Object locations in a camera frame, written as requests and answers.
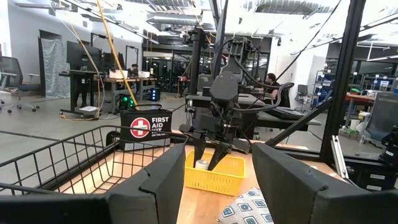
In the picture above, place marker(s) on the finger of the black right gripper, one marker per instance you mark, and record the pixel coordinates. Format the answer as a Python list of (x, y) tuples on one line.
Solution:
[(219, 155), (199, 149)]

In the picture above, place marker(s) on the computer tower green lights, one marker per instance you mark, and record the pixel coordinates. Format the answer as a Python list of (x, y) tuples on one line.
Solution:
[(127, 102)]

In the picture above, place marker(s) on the yellow plastic basket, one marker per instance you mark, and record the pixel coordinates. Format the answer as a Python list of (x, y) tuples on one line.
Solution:
[(217, 180)]

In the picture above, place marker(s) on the grey patterned fabric pouch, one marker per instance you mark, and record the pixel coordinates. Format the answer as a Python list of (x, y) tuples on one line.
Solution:
[(245, 208)]

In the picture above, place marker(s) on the black first aid kit bag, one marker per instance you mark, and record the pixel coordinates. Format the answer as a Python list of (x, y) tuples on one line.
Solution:
[(155, 130)]

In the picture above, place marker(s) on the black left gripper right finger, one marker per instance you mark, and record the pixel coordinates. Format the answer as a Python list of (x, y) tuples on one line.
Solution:
[(289, 193)]

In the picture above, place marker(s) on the person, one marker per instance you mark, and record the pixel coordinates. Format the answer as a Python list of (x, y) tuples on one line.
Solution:
[(275, 90), (134, 70)]

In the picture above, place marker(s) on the wooden top desk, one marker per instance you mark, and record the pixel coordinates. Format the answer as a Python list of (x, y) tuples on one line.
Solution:
[(124, 80)]

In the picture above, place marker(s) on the silver aluminium extrusion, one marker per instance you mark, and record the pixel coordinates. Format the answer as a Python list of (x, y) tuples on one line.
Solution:
[(339, 155)]

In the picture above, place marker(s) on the small grey office chair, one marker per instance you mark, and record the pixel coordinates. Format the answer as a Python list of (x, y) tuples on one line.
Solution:
[(301, 91)]

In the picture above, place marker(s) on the grey curtain panel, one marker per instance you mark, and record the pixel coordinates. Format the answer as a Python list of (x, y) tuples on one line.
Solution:
[(54, 68)]

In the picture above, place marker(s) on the orange top table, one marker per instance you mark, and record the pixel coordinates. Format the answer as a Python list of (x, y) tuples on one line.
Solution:
[(360, 98)]

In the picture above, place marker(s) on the black drawer cabinet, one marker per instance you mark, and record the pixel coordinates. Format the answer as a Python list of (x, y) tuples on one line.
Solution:
[(373, 177)]

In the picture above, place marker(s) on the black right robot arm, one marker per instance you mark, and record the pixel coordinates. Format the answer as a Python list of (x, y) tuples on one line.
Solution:
[(224, 87)]

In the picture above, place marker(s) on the black upright post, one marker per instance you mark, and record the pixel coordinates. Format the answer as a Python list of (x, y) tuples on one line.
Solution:
[(196, 62)]

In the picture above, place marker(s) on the black standing desk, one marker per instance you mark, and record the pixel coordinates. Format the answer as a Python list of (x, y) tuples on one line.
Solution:
[(76, 90)]

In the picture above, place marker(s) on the black metal rig frame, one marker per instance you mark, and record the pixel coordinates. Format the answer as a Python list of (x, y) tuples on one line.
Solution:
[(342, 93)]

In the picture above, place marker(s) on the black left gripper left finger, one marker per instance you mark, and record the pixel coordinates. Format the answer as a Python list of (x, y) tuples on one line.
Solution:
[(155, 193)]

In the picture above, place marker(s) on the computer tower blue lights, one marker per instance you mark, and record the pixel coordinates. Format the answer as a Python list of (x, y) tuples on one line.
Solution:
[(155, 95)]

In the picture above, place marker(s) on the black computer monitor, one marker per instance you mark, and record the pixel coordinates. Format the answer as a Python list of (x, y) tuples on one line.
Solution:
[(81, 54)]

